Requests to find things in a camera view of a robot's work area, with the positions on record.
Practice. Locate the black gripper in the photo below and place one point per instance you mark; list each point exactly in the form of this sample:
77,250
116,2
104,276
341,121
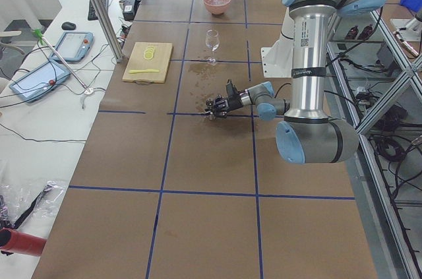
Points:
233,103

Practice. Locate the steel cocktail jigger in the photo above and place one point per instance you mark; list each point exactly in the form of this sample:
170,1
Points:
209,109

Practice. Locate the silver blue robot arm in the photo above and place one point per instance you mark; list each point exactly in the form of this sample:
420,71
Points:
306,134

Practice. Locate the clear wine glass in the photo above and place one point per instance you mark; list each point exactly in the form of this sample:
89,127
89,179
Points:
212,42

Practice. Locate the pink bowl of ice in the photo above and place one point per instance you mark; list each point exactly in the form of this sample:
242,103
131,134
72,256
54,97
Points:
216,7

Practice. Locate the bamboo cutting board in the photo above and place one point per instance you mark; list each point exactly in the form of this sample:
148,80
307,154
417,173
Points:
162,56

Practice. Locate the yellow plastic knife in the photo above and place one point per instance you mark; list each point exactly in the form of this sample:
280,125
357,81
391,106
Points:
137,71

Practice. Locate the far blue teach pendant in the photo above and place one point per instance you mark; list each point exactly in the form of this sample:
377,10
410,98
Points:
73,46

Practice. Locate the blue teach pendant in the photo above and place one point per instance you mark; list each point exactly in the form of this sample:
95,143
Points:
40,81
73,46

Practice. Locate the black computer mouse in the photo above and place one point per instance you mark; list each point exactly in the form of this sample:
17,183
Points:
68,26

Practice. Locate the near blue teach pendant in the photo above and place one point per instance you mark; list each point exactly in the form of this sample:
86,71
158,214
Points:
40,81

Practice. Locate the metal rod with green tip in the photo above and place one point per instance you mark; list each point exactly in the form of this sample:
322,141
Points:
87,90

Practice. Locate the clear plastic bag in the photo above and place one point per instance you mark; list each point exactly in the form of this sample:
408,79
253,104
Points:
37,198

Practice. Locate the red thermos bottle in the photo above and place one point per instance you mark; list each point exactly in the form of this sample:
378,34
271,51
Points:
13,241

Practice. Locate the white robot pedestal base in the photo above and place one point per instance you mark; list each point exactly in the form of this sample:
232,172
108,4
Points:
277,60

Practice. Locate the aluminium frame post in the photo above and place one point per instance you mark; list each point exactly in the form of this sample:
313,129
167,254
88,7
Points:
108,30

